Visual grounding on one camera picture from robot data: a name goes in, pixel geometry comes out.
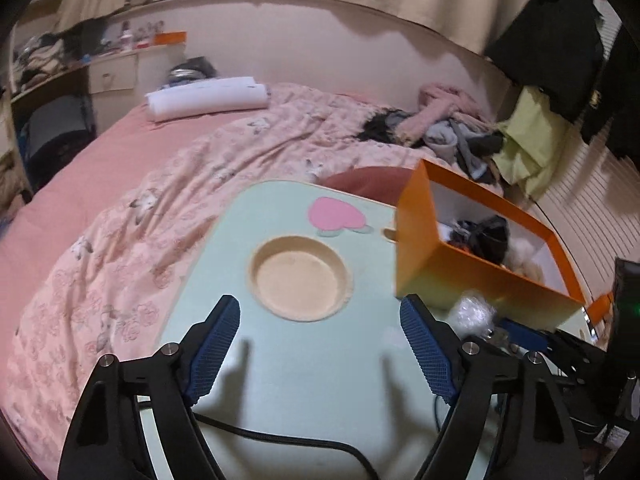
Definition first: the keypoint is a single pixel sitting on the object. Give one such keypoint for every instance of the green hanging garment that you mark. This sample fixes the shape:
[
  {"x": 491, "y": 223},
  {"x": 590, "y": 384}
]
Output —
[{"x": 534, "y": 140}]

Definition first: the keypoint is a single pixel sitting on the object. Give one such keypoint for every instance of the brown fluffy plush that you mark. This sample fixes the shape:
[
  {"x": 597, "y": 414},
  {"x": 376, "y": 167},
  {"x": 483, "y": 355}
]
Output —
[{"x": 519, "y": 259}]

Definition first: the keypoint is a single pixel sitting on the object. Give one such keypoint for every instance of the white paper roll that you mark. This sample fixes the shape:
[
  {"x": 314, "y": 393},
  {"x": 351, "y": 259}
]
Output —
[{"x": 207, "y": 96}]

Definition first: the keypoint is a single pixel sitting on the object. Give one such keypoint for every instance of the white bedside cabinet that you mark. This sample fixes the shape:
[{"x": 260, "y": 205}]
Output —
[{"x": 120, "y": 82}]

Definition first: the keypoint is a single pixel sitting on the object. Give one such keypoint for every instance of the orange bottle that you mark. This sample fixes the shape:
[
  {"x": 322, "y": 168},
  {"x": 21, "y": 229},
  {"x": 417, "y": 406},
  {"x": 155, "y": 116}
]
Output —
[{"x": 600, "y": 308}]

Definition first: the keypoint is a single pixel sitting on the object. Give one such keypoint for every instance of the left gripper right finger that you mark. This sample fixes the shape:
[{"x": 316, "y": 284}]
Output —
[{"x": 536, "y": 438}]

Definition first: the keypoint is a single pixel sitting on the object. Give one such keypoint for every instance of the orange cardboard box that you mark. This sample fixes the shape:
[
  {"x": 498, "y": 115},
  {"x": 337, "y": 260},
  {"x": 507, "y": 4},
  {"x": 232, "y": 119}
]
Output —
[{"x": 436, "y": 197}]

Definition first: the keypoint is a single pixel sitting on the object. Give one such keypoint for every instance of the pile of clothes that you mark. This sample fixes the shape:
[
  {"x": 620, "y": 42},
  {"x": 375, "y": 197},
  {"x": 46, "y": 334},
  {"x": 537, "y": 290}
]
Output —
[{"x": 450, "y": 123}]

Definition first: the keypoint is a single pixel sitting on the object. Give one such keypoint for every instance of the red pillow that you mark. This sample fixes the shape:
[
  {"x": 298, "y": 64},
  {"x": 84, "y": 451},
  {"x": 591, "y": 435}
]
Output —
[{"x": 382, "y": 184}]

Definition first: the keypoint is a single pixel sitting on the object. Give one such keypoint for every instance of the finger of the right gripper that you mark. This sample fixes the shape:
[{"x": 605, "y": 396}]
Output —
[{"x": 523, "y": 336}]

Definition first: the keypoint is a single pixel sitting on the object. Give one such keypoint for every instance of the black cloth pouch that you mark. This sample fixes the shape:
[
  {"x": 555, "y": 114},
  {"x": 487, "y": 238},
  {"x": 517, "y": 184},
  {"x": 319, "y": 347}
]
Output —
[{"x": 487, "y": 239}]

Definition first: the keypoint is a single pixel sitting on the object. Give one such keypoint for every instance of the clear crinkled plastic bag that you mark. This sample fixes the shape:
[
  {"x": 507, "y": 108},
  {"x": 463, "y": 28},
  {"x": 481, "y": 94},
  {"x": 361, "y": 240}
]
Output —
[{"x": 472, "y": 314}]

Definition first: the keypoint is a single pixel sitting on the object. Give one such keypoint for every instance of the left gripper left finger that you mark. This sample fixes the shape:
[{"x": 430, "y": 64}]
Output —
[{"x": 106, "y": 439}]

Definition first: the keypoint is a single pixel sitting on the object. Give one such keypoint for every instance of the pink floral quilt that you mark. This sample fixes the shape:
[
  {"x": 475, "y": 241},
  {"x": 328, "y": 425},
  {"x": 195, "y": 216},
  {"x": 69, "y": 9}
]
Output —
[{"x": 93, "y": 263}]

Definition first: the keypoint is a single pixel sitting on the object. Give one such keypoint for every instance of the small orange box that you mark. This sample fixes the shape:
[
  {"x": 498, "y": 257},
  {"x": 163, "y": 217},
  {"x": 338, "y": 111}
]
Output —
[{"x": 169, "y": 38}]

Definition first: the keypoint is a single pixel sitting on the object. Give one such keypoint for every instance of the black hanging jacket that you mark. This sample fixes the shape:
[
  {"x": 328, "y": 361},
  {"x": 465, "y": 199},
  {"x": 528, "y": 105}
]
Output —
[{"x": 556, "y": 47}]

